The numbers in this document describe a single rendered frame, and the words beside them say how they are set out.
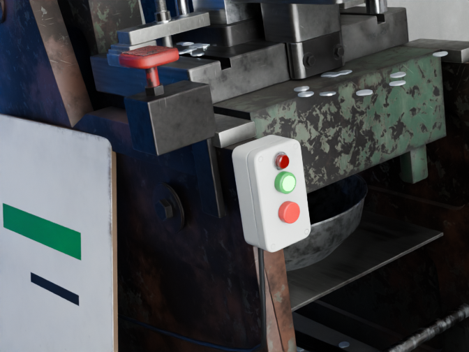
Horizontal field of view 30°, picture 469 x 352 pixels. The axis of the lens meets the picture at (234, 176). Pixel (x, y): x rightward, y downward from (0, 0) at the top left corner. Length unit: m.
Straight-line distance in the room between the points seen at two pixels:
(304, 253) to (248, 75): 0.32
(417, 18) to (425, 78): 2.07
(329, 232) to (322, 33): 0.33
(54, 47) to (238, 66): 0.39
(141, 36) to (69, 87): 0.24
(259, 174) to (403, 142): 0.39
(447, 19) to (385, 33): 2.14
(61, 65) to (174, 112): 0.48
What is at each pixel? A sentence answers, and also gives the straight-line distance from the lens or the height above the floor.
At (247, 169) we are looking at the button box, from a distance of 1.09.
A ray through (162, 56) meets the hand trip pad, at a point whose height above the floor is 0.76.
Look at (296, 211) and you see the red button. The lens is 1.11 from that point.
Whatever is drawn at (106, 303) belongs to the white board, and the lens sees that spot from 1.49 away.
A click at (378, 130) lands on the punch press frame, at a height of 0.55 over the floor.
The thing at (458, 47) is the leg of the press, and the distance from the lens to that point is 1.46.
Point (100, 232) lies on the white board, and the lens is 1.47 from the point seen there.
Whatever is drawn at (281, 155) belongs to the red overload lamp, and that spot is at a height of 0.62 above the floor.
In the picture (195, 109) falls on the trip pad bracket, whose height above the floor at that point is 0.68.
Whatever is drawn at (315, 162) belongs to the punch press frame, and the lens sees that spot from 1.28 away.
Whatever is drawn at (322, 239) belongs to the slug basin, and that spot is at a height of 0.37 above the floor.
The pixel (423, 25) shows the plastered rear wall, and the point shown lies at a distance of 3.52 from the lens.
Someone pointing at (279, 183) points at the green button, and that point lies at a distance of 1.08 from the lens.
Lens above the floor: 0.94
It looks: 18 degrees down
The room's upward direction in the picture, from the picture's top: 9 degrees counter-clockwise
